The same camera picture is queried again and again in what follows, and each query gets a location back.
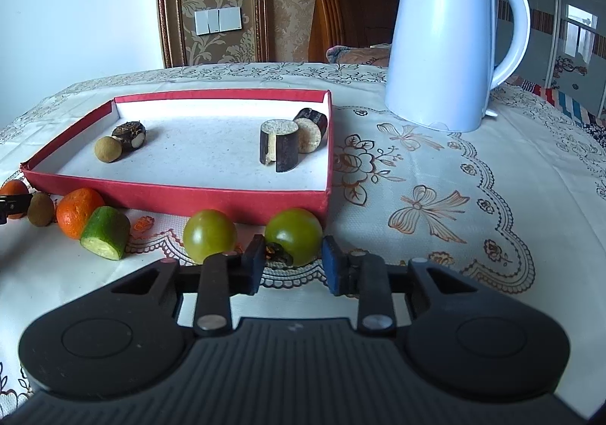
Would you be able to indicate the folded cloth on chair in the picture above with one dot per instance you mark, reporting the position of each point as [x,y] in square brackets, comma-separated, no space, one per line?
[355,55]

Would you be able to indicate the notched dark sugarcane piece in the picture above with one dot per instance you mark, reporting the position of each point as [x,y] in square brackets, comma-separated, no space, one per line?
[286,150]

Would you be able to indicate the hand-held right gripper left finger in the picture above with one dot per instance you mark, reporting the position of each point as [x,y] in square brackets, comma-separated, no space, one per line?
[253,264]

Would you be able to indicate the green cucumber piece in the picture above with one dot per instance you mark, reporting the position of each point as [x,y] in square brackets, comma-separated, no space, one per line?
[106,228]

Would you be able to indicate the orange mandarin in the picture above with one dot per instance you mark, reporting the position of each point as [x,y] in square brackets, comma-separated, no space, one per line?
[14,187]
[75,212]

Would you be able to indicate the dark brown water chestnut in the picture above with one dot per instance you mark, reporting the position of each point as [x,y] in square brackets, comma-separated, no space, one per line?
[128,131]

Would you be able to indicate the patterned bed cover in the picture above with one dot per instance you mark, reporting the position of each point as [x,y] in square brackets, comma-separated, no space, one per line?
[568,103]

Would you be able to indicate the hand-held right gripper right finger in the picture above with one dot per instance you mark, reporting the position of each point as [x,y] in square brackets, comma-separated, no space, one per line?
[334,266]

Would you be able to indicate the white electric kettle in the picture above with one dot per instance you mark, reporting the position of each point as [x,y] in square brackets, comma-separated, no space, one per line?
[435,51]

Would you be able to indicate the wooden bed headboard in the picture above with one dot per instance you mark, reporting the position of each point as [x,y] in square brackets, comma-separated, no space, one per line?
[350,13]

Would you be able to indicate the red cardboard box tray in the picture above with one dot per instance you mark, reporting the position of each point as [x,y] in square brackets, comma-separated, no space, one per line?
[213,155]

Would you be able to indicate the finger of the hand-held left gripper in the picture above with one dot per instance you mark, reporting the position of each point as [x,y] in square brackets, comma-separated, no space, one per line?
[12,204]

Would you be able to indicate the white wall light switch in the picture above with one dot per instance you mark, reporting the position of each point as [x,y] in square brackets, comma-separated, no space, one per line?
[218,20]

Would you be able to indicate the wardrobe with sliding doors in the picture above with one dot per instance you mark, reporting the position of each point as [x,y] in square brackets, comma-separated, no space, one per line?
[568,4]

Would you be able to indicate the green tomato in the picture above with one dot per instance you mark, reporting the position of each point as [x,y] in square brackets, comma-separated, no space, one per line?
[293,231]
[208,233]

